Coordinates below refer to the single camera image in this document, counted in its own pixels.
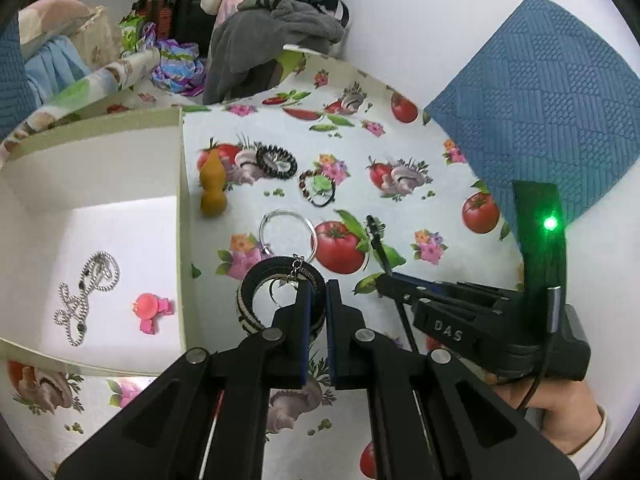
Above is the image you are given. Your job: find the light blue blanket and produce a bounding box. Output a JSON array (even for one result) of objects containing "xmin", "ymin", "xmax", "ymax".
[{"xmin": 22, "ymin": 37, "xmax": 96, "ymax": 106}]

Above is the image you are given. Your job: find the red black suitcase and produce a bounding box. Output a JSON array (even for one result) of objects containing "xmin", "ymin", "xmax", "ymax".
[{"xmin": 132, "ymin": 0, "xmax": 176, "ymax": 41}]

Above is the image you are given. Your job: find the pink garment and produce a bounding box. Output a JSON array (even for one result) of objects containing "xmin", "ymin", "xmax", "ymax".
[{"xmin": 215, "ymin": 0, "xmax": 251, "ymax": 28}]

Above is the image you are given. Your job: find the orange gourd pendant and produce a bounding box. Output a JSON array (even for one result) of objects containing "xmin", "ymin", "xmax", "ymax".
[{"xmin": 199, "ymin": 150, "xmax": 230, "ymax": 218}]

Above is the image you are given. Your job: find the beige quilted cushion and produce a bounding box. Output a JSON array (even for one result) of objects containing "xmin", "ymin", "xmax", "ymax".
[{"xmin": 75, "ymin": 5, "xmax": 123, "ymax": 68}]

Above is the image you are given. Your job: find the silver chain necklace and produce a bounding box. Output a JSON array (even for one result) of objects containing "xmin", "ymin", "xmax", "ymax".
[{"xmin": 54, "ymin": 251, "xmax": 121, "ymax": 347}]

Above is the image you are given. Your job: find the peach pillow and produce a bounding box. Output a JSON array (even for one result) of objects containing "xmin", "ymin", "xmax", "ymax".
[{"xmin": 17, "ymin": 0, "xmax": 96, "ymax": 58}]

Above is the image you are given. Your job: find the beige cardboard box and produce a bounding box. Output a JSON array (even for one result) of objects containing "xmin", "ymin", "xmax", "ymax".
[{"xmin": 0, "ymin": 106, "xmax": 203, "ymax": 378}]

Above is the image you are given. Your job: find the black woven bracelet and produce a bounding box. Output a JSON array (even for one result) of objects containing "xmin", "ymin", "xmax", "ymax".
[{"xmin": 236, "ymin": 256, "xmax": 328, "ymax": 336}]

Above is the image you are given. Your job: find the vegetable print tablecloth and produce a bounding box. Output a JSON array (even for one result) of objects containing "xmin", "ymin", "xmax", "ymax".
[{"xmin": 0, "ymin": 52, "xmax": 531, "ymax": 480}]

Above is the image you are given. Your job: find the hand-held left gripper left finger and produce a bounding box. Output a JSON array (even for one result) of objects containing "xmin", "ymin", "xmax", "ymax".
[{"xmin": 52, "ymin": 280, "xmax": 316, "ymax": 480}]

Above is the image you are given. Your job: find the silver ring with chain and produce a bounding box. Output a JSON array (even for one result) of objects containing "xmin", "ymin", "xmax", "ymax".
[{"xmin": 259, "ymin": 208, "xmax": 319, "ymax": 286}]

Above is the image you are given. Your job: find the green printed bag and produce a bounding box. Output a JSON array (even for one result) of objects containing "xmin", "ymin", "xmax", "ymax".
[{"xmin": 120, "ymin": 14, "xmax": 156, "ymax": 56}]

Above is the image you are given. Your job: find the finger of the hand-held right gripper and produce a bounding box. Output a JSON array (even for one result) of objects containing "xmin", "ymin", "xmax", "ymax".
[
  {"xmin": 394, "ymin": 273, "xmax": 507, "ymax": 298},
  {"xmin": 376, "ymin": 275, "xmax": 522, "ymax": 312}
]

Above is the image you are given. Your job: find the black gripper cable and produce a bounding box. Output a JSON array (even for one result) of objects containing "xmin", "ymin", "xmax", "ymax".
[{"xmin": 517, "ymin": 285, "xmax": 563, "ymax": 411}]

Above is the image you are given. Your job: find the person's right hand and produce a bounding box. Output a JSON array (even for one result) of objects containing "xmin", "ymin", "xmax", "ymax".
[{"xmin": 521, "ymin": 384, "xmax": 602, "ymax": 457}]

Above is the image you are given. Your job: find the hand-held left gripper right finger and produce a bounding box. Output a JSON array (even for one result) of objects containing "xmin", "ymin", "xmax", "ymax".
[{"xmin": 325, "ymin": 279, "xmax": 582, "ymax": 480}]

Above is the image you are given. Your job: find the pink plastic toy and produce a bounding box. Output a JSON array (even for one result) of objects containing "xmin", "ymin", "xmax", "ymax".
[{"xmin": 132, "ymin": 292, "xmax": 176, "ymax": 336}]

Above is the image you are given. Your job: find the black spiral hair tie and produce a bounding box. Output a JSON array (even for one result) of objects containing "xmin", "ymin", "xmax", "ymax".
[{"xmin": 254, "ymin": 144, "xmax": 299, "ymax": 180}]

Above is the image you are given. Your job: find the dark beaded bracelet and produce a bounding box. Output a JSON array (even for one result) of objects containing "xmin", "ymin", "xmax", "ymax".
[{"xmin": 298, "ymin": 169, "xmax": 337, "ymax": 208}]

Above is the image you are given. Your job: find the purple patterned cloth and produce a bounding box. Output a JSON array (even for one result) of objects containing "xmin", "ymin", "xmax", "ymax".
[{"xmin": 142, "ymin": 22, "xmax": 207, "ymax": 97}]

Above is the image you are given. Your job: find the grey fleece garment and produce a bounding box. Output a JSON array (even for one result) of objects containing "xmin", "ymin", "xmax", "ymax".
[{"xmin": 202, "ymin": 0, "xmax": 348, "ymax": 106}]

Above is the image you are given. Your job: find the person's right forearm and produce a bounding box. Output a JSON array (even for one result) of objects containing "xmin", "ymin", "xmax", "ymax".
[{"xmin": 570, "ymin": 402, "xmax": 612, "ymax": 461}]

